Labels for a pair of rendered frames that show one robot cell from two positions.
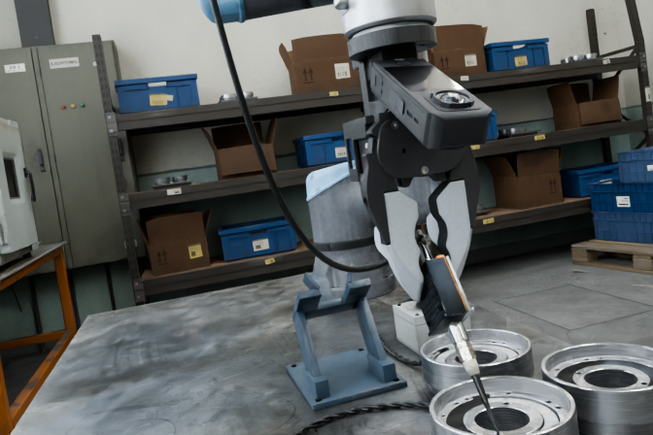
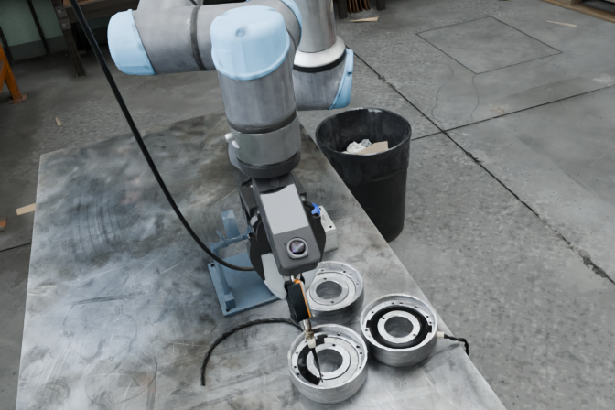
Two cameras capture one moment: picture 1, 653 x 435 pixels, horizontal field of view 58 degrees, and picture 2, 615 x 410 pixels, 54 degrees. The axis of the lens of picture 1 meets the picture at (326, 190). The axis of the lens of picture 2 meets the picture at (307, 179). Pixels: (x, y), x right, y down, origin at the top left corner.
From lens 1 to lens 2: 45 cm
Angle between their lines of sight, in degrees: 31
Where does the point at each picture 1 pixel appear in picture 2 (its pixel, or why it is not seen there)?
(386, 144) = (262, 232)
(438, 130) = (286, 273)
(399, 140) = not seen: hidden behind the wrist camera
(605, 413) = (385, 357)
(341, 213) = not seen: hidden behind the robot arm
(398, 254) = (271, 285)
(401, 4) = (272, 156)
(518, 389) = (343, 332)
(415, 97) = (275, 242)
